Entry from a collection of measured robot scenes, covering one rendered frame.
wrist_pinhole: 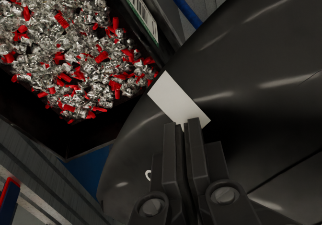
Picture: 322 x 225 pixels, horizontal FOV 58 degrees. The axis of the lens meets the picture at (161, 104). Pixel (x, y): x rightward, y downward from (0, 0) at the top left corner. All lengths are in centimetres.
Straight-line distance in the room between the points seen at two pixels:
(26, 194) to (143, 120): 34
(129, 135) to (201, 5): 98
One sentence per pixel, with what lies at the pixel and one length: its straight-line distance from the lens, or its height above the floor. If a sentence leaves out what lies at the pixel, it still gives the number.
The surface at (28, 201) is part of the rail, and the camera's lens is 50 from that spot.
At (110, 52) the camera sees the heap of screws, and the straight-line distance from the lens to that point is 28.
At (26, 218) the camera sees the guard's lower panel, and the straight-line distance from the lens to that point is 139.
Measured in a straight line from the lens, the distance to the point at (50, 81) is 28.
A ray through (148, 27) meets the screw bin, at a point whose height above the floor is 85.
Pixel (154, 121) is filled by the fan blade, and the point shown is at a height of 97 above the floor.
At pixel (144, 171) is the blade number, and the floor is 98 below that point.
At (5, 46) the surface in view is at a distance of 27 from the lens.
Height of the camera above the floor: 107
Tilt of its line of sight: 45 degrees down
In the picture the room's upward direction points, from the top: 176 degrees clockwise
